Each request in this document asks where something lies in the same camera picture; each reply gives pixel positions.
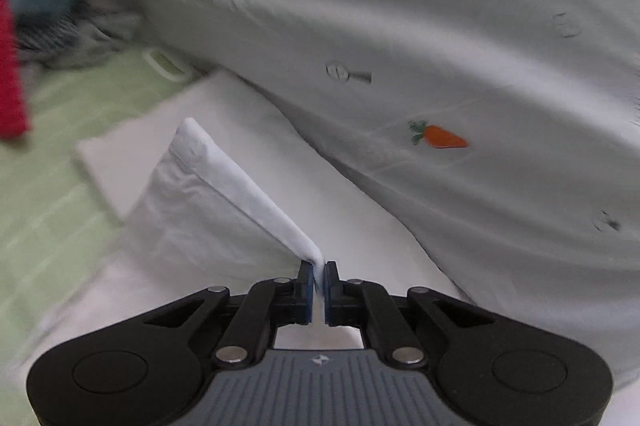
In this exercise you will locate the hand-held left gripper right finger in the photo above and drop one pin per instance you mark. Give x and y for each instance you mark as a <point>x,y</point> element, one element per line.
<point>327,295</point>

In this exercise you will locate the green checked mat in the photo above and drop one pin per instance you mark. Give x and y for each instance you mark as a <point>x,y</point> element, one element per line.
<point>50,206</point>

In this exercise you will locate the white garment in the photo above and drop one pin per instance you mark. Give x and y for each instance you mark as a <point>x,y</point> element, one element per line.
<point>210,216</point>

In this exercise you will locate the white plastic loop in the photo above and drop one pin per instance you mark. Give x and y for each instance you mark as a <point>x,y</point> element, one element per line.
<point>162,65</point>

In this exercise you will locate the red cloth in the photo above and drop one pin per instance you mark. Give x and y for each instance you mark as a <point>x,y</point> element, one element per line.
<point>11,71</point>

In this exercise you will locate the grey carrot print quilt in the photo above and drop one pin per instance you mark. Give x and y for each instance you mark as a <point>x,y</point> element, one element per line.
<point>450,31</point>

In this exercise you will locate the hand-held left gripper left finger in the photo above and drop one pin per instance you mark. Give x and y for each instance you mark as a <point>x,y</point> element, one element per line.
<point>309,293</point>

